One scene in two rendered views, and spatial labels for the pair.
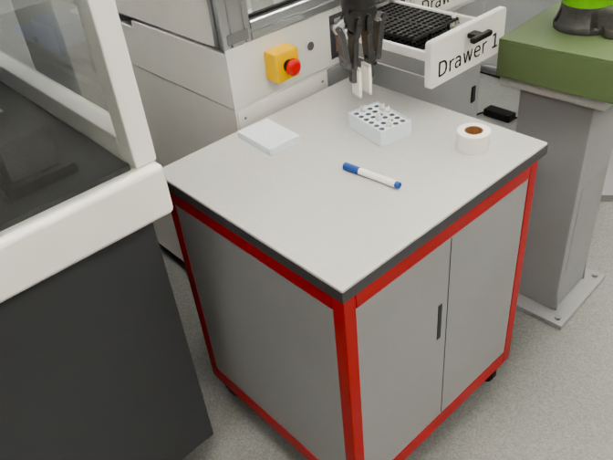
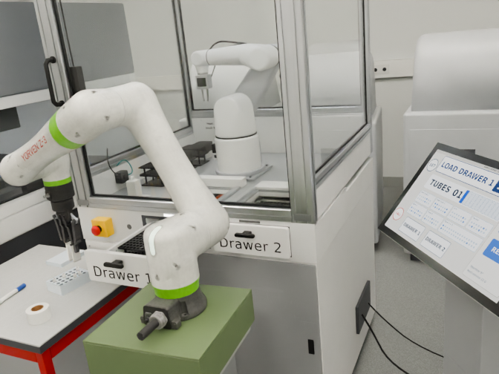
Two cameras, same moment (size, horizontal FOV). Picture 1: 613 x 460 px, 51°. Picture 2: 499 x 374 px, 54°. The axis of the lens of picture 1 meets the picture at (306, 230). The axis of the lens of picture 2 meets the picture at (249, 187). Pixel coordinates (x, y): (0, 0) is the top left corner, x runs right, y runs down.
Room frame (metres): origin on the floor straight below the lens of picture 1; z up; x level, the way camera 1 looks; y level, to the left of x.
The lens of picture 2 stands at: (1.22, -1.92, 1.56)
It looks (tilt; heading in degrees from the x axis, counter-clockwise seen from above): 17 degrees down; 65
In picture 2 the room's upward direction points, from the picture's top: 6 degrees counter-clockwise
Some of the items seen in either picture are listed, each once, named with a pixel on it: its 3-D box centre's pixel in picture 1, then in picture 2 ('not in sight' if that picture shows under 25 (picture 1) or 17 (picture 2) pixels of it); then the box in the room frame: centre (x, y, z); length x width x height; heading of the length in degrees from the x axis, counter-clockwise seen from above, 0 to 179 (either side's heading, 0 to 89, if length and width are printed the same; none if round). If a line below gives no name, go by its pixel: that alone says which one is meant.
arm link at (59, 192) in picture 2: not in sight; (59, 191); (1.32, -0.16, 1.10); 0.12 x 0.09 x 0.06; 28
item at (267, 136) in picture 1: (268, 136); (65, 257); (1.30, 0.06, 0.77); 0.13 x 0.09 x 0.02; 35
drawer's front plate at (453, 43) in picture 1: (466, 46); (122, 268); (1.44, -0.42, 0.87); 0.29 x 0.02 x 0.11; 129
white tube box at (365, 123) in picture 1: (379, 123); (69, 280); (1.28, -0.19, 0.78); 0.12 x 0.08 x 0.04; 28
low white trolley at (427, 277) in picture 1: (355, 287); (60, 371); (1.18, -0.10, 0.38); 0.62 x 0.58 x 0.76; 129
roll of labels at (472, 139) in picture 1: (472, 138); (38, 313); (1.17, -0.37, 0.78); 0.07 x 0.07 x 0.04
